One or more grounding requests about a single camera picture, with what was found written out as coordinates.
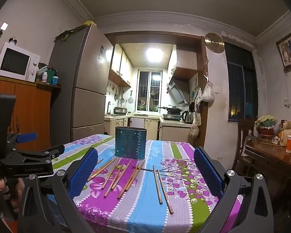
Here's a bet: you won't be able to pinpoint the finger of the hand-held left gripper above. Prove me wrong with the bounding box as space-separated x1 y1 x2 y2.
0 144 65 176
6 132 38 149

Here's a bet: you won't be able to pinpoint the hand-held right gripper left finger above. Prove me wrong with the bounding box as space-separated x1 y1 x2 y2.
17 147 99 233

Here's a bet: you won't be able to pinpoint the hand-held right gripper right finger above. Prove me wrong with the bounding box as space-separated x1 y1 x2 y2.
193 147 275 233

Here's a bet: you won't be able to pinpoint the pile of wooden chopsticks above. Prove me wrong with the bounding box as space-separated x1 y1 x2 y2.
87 157 174 215

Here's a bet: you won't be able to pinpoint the teal perforated metal utensil holder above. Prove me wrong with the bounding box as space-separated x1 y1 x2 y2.
115 127 147 161

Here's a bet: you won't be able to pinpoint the person's left hand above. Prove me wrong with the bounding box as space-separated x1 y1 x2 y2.
0 177 25 214

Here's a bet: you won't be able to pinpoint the orange wooden cabinet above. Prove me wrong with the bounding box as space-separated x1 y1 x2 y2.
0 74 62 152

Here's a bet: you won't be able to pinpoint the hanging beige cloth bags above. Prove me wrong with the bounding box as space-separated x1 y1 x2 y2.
190 87 203 138

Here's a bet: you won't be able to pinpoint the dark wooden chair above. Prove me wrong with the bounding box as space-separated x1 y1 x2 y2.
232 117 258 174

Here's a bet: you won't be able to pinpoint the white microwave oven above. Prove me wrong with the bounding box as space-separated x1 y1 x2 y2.
0 41 41 83

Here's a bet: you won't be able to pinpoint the steel electric kettle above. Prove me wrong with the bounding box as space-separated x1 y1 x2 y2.
182 110 194 124

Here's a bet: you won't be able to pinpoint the green box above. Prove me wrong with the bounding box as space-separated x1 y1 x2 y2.
37 63 57 83

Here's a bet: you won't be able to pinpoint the dark wooden side table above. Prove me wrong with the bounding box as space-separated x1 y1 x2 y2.
242 136 291 225

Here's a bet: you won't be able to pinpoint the gas stove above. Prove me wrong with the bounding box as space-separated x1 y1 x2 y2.
162 113 183 122

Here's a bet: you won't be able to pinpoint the floral striped tablecloth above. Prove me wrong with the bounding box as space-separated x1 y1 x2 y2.
51 134 244 233

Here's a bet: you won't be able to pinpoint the silver rice cooker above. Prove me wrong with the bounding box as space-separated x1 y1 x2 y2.
113 106 129 115

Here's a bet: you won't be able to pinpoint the cream kitchen base cabinets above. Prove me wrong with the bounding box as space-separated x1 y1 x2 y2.
104 114 193 144

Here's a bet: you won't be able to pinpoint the black wok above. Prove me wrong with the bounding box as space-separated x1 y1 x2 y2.
158 105 184 114

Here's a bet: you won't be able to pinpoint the potted plant with cloth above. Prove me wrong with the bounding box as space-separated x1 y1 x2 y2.
255 115 278 138

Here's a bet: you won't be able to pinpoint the white hanging plastic bag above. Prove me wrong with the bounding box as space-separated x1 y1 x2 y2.
200 81 216 103

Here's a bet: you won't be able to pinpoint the tall brown refrigerator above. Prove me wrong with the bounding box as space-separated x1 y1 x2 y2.
48 24 114 142

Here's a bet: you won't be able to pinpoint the steel range hood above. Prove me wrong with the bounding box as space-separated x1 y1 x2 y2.
166 74 191 106

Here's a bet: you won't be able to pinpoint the dark room window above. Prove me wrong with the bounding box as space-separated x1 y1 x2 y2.
225 41 259 122

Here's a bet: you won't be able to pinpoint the barred kitchen window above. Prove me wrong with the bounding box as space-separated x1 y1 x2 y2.
137 70 162 112

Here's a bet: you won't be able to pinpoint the green cloth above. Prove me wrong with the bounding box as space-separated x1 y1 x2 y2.
55 26 84 42

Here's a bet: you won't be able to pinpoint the kitchen ceiling light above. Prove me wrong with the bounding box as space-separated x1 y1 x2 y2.
145 47 164 63

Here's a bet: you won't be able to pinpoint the framed elephant picture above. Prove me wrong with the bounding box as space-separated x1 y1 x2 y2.
275 30 291 72

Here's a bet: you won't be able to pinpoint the cream wall cabinets with handles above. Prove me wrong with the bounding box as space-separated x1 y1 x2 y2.
108 44 134 87

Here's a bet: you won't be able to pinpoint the cream wall cabinet above hood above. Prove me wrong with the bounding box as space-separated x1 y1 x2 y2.
167 45 199 83

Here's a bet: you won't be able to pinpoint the round gold wall clock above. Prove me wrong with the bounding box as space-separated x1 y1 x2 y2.
204 32 225 54

